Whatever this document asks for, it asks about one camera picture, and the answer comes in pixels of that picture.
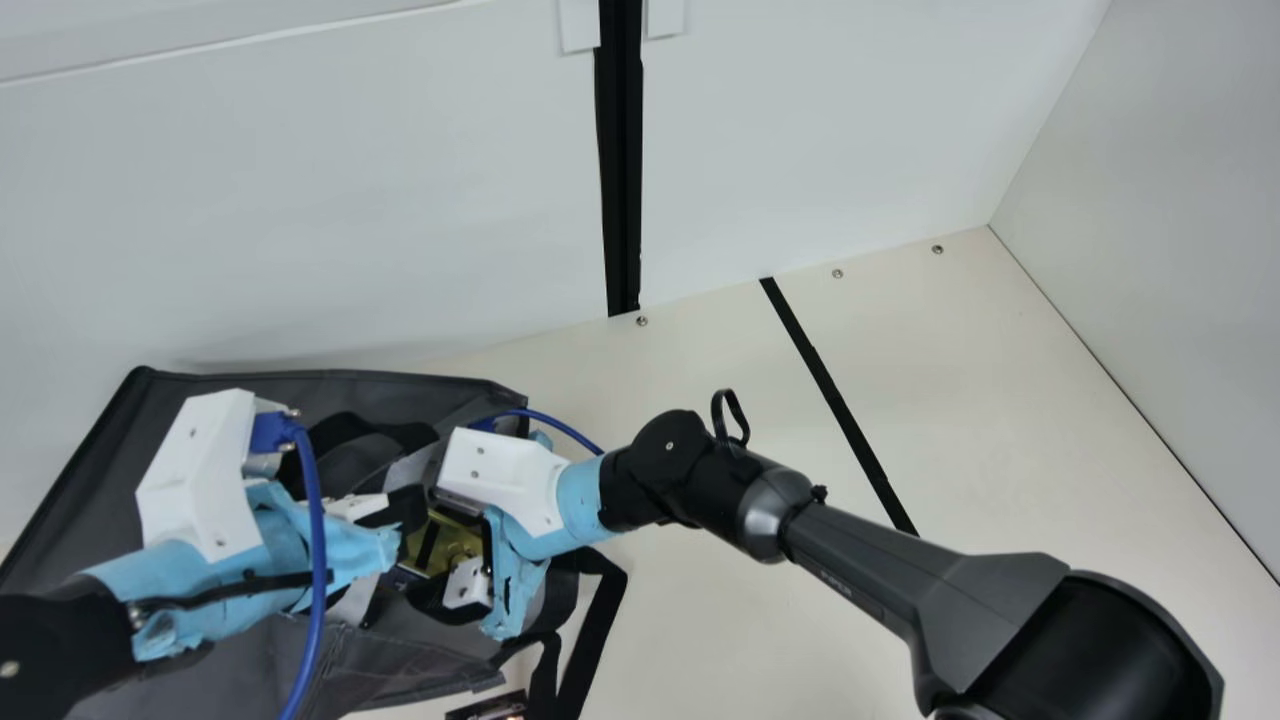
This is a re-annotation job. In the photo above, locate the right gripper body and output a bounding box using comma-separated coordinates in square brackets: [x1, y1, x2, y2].
[480, 455, 606, 641]

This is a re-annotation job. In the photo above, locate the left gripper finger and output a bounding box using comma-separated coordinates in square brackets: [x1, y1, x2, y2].
[325, 484, 429, 531]

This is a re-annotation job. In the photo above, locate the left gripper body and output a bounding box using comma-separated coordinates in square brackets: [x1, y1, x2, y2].
[85, 478, 403, 663]

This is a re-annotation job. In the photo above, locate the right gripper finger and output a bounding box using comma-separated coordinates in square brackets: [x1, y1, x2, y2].
[408, 556, 493, 625]

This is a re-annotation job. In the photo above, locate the rectangular tin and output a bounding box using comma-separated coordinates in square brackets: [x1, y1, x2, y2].
[400, 508, 487, 583]

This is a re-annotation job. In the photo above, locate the dark grey bag with straps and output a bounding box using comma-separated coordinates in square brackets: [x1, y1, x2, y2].
[0, 366, 629, 720]

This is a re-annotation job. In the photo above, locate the black strip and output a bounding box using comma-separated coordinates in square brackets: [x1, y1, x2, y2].
[759, 277, 919, 537]

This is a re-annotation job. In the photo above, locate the thin black cable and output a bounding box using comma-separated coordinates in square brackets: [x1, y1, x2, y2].
[128, 568, 333, 613]

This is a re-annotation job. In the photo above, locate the blue cable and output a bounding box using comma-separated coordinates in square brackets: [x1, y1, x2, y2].
[468, 407, 607, 459]
[250, 410, 331, 720]

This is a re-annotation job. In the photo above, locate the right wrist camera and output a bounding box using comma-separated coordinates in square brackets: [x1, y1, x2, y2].
[436, 425, 573, 539]

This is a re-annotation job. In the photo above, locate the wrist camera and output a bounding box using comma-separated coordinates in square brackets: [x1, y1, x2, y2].
[436, 425, 573, 539]
[135, 388, 266, 564]

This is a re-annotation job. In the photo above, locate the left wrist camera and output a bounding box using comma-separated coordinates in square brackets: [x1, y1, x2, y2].
[135, 388, 266, 564]

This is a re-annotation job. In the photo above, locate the black post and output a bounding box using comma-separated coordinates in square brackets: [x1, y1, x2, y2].
[594, 0, 644, 317]

